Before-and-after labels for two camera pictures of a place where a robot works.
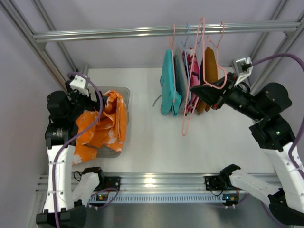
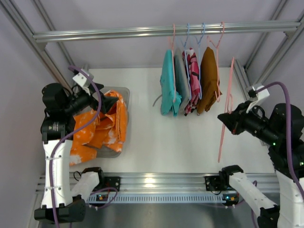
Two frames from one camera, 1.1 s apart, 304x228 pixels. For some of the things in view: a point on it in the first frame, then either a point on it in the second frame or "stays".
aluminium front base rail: x=168 y=183 stays
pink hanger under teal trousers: x=173 y=60 stays
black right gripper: x=224 y=91 -> x=239 y=121
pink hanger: x=204 y=81 -> x=229 y=110
